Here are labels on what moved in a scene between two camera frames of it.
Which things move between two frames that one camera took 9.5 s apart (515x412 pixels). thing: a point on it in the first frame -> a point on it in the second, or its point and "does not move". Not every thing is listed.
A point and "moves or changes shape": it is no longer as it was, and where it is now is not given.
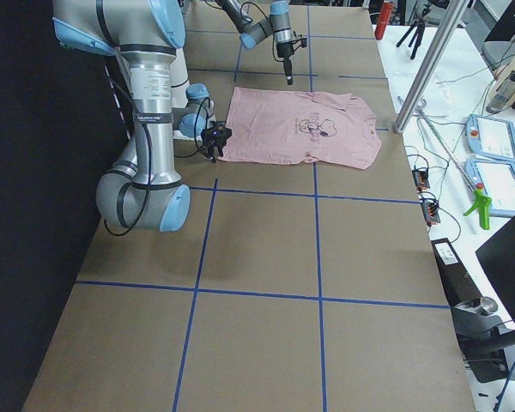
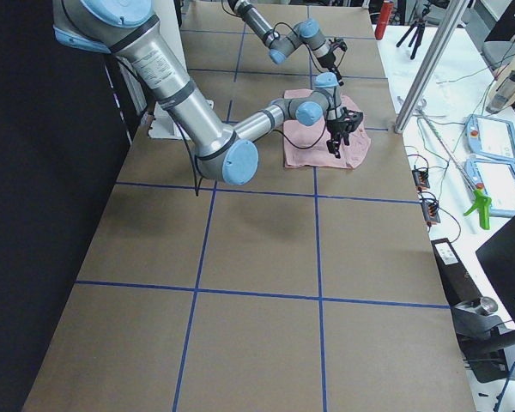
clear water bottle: x=508 y=91 does not move
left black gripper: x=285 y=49 -> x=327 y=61
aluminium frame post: x=431 y=67 does not move
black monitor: x=507 y=259 does not move
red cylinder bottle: x=384 y=13 does not move
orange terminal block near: x=430 y=211 does not move
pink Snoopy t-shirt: x=291 y=126 moves or changes shape
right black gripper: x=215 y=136 -> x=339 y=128
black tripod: x=419 y=26 does not move
